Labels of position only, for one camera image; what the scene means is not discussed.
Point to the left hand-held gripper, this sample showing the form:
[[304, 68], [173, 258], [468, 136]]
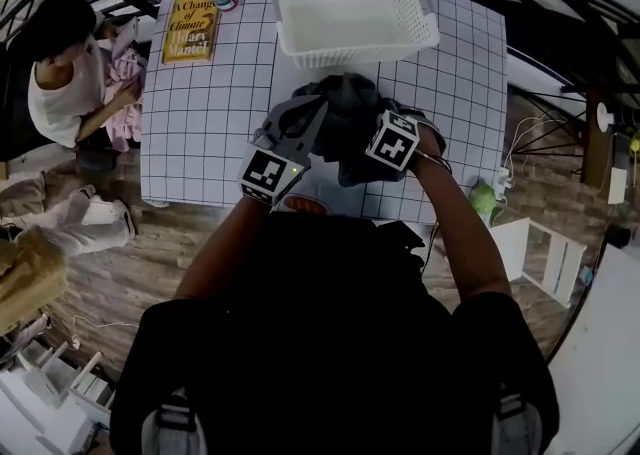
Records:
[[267, 175]]

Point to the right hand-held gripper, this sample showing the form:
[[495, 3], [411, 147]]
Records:
[[392, 143]]

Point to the dark grey garment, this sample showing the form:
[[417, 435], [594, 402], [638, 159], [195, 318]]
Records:
[[350, 103]]

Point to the white plastic laundry basket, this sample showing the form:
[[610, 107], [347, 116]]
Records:
[[350, 28]]

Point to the person's right forearm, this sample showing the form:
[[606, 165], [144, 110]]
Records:
[[460, 233]]

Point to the person's left forearm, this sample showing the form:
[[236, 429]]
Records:
[[225, 248]]

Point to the small teal and white item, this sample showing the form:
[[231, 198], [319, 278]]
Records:
[[586, 275]]

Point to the white grid tablecloth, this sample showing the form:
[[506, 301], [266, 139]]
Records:
[[210, 133]]

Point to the green plush ball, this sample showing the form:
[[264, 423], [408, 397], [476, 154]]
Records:
[[482, 198]]

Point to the white power strip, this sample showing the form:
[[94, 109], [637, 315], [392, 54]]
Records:
[[505, 178]]

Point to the yellow book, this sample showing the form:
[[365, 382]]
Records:
[[192, 30]]

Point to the white wooden chair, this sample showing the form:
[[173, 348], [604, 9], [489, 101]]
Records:
[[510, 248]]

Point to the pink cloth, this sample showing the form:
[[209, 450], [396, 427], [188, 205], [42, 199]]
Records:
[[125, 118]]

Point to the light coloured smartphone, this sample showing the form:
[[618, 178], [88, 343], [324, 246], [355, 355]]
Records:
[[125, 38]]

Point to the brown wooden side table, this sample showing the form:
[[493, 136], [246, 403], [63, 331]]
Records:
[[592, 163]]

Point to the person's black clothing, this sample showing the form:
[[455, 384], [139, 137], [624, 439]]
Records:
[[330, 343]]

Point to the white desk lamp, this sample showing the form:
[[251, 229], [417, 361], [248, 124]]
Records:
[[605, 117]]

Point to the small black device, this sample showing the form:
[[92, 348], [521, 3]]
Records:
[[618, 237]]

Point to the black office chair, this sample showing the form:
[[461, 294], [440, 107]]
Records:
[[15, 108]]

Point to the white desk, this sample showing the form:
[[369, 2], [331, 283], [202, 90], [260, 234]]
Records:
[[600, 368]]

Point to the white wooden furniture frame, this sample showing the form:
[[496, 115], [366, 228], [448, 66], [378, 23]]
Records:
[[50, 423]]

